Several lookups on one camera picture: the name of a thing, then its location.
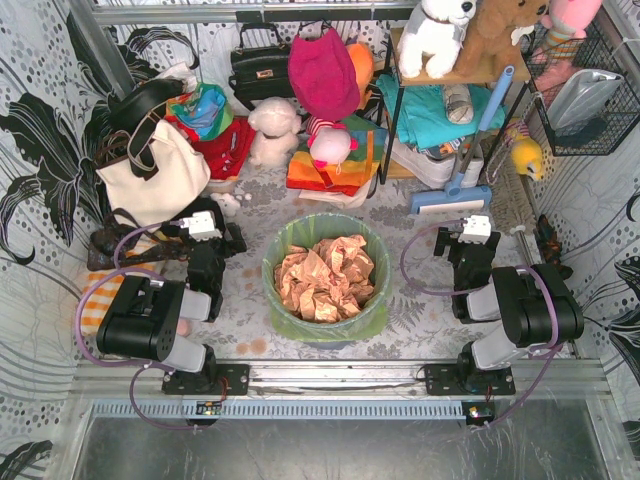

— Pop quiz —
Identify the green plastic trash bag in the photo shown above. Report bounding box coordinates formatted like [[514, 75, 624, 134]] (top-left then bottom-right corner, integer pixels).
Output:
[[261, 213, 392, 343]]

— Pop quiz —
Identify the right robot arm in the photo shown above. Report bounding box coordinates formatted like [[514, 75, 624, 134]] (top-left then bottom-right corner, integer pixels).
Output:
[[425, 226, 584, 397]]

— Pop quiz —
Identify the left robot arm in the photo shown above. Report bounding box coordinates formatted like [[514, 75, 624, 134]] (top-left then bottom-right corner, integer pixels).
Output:
[[88, 198, 250, 398]]

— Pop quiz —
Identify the rainbow striped bag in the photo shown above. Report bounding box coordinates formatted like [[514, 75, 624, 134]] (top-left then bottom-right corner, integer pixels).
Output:
[[286, 115, 387, 197]]

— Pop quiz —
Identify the blue-grey trash bin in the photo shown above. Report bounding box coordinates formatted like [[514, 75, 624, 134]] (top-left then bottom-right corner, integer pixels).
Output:
[[269, 301, 388, 349]]

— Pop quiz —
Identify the cream canvas tote bag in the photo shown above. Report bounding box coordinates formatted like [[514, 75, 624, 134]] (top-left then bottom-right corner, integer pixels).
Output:
[[97, 120, 210, 226]]

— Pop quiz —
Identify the dark brown leather bag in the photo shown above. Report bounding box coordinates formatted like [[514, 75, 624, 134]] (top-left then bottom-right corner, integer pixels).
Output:
[[87, 209, 198, 272]]

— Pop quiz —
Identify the crumpled brown paper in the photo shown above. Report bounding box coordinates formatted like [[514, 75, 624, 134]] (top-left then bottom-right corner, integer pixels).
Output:
[[273, 234, 375, 324]]

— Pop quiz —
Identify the white pink-eared plush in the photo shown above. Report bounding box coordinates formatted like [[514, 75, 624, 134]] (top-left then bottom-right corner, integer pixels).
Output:
[[306, 116, 359, 169]]

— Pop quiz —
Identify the white fluffy plush toy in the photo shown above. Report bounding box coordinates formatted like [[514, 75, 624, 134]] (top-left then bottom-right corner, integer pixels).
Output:
[[248, 97, 302, 168]]

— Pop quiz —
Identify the red folded cloth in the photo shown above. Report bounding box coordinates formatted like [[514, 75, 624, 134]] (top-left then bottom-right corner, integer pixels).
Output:
[[177, 117, 256, 180]]

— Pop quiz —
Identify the blue floor squeegee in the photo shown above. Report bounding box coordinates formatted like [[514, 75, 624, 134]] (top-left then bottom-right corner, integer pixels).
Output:
[[409, 64, 516, 216]]

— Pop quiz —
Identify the teal folded towel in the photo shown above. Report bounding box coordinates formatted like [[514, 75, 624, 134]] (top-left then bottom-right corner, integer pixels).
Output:
[[395, 85, 491, 149]]

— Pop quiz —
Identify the magenta felt hat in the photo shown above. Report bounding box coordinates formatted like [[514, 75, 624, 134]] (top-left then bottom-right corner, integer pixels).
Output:
[[288, 27, 360, 121]]

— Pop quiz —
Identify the colourful scarf bundle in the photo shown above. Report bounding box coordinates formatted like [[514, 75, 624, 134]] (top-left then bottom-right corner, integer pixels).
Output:
[[164, 83, 234, 142]]

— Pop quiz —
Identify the black leather handbag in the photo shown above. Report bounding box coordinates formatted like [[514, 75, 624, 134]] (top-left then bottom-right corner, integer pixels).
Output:
[[228, 23, 295, 111]]

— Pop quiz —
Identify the orange plush toy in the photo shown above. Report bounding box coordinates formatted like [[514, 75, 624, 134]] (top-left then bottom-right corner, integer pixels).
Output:
[[346, 43, 374, 109]]

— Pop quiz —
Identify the patterned rolled cloth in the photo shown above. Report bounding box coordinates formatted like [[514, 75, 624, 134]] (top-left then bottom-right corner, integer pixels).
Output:
[[442, 84, 474, 125]]

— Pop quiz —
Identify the orange checkered cloth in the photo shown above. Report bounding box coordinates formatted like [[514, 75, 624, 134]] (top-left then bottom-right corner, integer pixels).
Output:
[[81, 238, 156, 336]]

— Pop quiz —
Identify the yellow plush toy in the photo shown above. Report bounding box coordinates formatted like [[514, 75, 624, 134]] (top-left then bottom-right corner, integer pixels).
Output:
[[505, 123, 543, 181]]

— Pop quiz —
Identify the white grey plush dog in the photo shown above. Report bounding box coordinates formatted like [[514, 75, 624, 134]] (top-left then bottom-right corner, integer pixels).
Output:
[[398, 0, 477, 79]]

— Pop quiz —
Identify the brown teddy bear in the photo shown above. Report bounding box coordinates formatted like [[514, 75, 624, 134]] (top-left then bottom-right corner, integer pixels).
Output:
[[454, 0, 549, 76]]

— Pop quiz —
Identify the wooden metal shelf rack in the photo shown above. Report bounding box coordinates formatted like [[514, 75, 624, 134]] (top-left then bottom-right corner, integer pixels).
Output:
[[377, 28, 499, 185]]

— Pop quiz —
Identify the silver foil pouch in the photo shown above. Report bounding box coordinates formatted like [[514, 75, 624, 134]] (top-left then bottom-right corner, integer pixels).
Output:
[[547, 69, 624, 130]]

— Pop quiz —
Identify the pink plush toy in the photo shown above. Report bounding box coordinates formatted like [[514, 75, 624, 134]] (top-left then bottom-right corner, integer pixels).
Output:
[[532, 0, 602, 64]]

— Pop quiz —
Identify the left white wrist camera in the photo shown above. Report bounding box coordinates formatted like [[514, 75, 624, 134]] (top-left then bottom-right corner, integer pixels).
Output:
[[179, 211, 223, 241]]

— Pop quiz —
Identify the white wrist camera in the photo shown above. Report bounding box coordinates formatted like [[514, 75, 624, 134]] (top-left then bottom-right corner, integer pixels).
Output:
[[179, 211, 223, 241], [458, 215, 492, 244]]

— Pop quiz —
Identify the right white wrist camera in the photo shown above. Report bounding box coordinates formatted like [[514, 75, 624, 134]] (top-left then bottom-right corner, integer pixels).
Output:
[[458, 215, 492, 244]]

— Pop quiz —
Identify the metal rod handle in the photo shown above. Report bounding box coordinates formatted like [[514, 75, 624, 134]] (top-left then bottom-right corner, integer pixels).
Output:
[[510, 224, 535, 267]]

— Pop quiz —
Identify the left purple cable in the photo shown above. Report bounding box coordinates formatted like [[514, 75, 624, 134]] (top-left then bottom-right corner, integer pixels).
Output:
[[74, 219, 224, 431]]

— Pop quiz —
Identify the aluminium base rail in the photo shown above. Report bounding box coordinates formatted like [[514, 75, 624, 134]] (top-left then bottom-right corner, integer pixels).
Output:
[[71, 359, 612, 422]]

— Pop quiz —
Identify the black wire basket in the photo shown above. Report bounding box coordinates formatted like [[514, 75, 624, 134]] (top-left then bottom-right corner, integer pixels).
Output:
[[523, 23, 639, 157]]

